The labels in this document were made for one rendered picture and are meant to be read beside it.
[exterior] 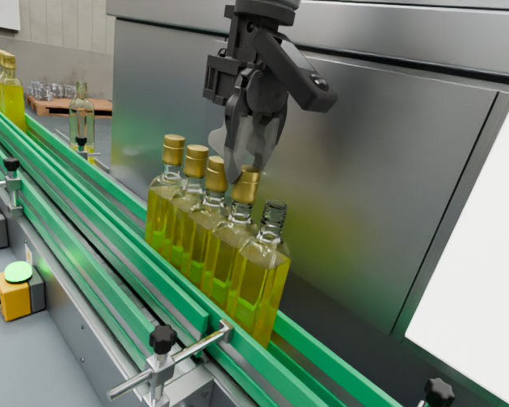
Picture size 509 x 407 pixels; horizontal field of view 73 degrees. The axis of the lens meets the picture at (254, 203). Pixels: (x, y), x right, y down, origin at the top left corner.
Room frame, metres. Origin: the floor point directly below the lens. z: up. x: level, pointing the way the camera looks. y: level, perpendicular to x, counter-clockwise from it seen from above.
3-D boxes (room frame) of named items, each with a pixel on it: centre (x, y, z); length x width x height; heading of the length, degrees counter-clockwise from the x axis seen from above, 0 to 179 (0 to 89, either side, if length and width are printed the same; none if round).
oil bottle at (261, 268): (0.40, -0.03, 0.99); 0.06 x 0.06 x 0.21; 51
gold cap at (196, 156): (0.52, 0.10, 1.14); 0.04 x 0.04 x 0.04
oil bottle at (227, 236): (0.44, 0.02, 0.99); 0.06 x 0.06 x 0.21; 50
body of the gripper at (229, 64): (0.46, 0.04, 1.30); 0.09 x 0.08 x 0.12; 50
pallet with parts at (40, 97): (5.44, 3.12, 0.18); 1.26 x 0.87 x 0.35; 132
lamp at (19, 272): (0.53, 0.43, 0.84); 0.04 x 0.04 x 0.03
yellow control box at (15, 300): (0.53, 0.43, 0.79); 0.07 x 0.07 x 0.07; 50
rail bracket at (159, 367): (0.31, 0.05, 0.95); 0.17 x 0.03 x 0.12; 140
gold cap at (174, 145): (0.55, 0.15, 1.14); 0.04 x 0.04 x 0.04
